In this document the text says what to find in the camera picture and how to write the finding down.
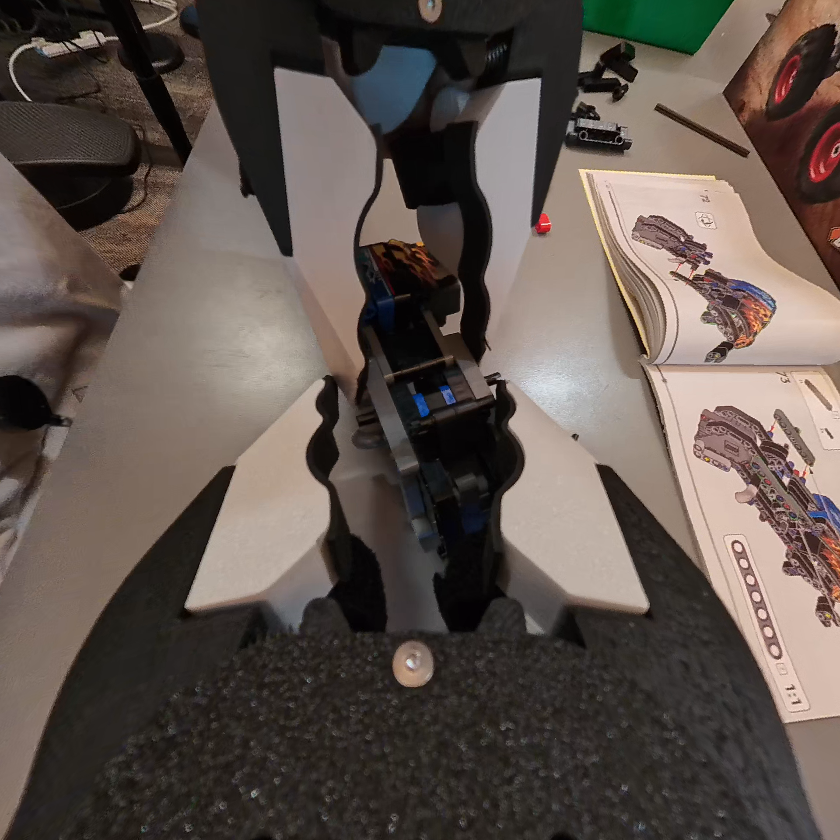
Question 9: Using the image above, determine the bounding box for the black stand pole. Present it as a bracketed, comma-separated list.
[98, 0, 194, 165]

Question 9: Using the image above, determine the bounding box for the white power strip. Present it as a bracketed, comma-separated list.
[29, 29, 109, 55]

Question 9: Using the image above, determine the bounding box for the black flame-printed lego model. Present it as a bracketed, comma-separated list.
[353, 239, 503, 559]

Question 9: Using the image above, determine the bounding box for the black lego beam assembly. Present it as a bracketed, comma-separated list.
[567, 101, 633, 154]

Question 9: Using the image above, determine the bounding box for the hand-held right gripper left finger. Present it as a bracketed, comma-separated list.
[185, 376, 342, 624]

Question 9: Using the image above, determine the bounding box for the white cable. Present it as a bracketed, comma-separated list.
[7, 39, 42, 103]

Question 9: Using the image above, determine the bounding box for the lego instruction booklet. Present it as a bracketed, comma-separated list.
[579, 169, 840, 724]

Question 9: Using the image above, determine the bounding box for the black mesh office chair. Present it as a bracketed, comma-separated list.
[0, 101, 142, 231]

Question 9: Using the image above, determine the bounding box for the long black lego axle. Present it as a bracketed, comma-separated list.
[654, 103, 750, 158]

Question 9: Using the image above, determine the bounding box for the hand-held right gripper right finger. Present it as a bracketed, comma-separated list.
[492, 379, 651, 632]

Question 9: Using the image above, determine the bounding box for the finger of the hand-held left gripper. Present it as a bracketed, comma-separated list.
[459, 77, 546, 365]
[272, 66, 388, 403]

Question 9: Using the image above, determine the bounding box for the green storage box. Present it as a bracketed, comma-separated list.
[581, 0, 736, 55]

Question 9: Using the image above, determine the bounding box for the monster truck lego box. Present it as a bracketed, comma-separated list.
[722, 0, 840, 293]

